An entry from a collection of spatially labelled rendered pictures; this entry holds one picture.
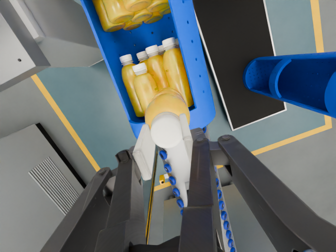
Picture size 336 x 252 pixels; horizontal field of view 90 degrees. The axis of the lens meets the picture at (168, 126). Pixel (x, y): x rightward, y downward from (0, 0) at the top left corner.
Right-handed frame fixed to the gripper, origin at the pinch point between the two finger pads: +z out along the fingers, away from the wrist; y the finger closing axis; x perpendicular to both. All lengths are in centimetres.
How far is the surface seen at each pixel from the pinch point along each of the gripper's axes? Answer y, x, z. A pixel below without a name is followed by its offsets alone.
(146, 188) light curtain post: -34, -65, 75
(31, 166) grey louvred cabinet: -134, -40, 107
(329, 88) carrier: 60, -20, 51
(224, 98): 42, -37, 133
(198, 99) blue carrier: 7.5, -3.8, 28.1
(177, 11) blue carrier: 7.5, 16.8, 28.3
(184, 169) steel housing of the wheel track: -4, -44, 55
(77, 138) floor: -113, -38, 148
